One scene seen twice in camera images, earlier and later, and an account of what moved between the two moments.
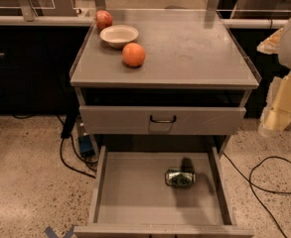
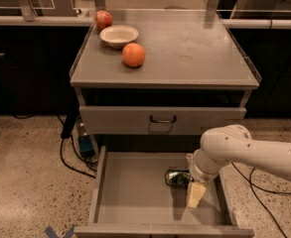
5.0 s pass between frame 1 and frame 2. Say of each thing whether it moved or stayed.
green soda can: stayed
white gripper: moved
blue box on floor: stayed
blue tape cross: stayed
